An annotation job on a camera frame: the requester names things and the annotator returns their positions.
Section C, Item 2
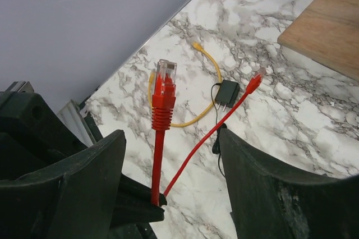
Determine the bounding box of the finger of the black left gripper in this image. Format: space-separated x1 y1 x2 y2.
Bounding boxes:
112 174 167 228

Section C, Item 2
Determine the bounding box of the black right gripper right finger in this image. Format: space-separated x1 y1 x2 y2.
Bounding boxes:
219 129 358 238

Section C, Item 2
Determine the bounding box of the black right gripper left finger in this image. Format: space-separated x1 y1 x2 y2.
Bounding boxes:
1 130 126 238

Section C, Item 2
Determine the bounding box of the red ethernet cable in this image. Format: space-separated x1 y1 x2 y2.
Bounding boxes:
150 58 267 206

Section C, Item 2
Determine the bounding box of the small black power adapter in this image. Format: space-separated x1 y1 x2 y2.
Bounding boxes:
211 80 240 177

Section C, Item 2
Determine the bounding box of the yellow ethernet cable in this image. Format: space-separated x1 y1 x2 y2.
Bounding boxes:
148 42 222 127

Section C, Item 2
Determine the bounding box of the wooden board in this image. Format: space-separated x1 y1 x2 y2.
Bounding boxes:
278 0 358 80

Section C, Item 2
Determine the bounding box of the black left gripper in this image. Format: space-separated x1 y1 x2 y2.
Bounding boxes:
1 81 93 180

